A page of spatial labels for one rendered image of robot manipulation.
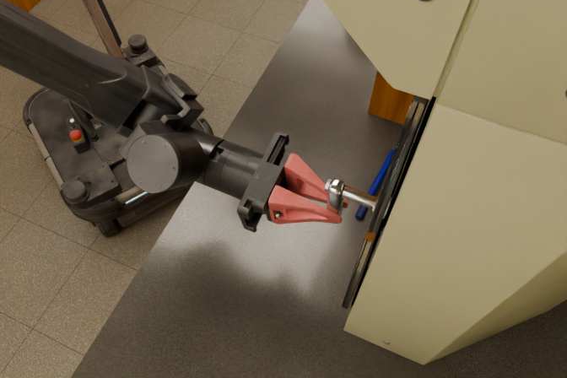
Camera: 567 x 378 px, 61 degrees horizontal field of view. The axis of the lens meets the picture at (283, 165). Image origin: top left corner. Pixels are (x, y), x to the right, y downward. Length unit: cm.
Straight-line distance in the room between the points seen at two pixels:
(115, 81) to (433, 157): 35
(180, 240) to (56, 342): 110
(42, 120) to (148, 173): 147
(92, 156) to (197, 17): 104
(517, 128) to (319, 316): 48
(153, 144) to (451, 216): 28
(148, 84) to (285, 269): 33
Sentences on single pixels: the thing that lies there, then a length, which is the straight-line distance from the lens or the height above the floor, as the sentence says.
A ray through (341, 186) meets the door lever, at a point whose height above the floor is 121.
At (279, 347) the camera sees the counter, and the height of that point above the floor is 94.
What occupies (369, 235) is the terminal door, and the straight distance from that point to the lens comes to 43.
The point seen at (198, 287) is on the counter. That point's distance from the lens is 72.
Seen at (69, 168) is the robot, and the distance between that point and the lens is 177.
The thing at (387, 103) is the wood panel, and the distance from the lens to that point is 84.
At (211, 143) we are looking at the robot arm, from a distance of 54.
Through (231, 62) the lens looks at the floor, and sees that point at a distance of 228.
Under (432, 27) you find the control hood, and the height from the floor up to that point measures 146.
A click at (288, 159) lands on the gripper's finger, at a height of 118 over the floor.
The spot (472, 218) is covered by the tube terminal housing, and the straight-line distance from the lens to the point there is 35.
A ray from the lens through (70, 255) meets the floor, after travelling 189.
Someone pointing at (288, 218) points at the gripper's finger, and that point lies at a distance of 54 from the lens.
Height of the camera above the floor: 161
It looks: 57 degrees down
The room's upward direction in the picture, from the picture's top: straight up
